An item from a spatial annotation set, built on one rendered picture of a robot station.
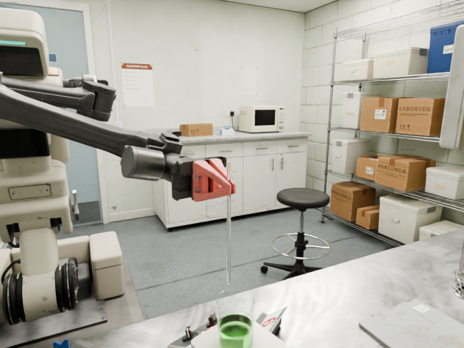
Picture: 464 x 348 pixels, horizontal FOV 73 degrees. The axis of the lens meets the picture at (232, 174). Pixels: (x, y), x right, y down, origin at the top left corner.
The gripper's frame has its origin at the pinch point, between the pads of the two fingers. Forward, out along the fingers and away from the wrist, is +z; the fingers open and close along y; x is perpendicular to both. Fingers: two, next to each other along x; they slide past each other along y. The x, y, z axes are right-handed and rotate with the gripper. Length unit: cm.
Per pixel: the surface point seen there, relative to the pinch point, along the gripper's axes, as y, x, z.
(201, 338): -3.6, 26.5, -3.0
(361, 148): 250, 28, -127
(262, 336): 5.1, 26.4, 2.9
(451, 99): 35.2, -13.3, 15.2
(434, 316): 47, 34, 15
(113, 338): -12.9, 35.4, -22.8
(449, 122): 35.1, -9.5, 15.4
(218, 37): 180, -83, -267
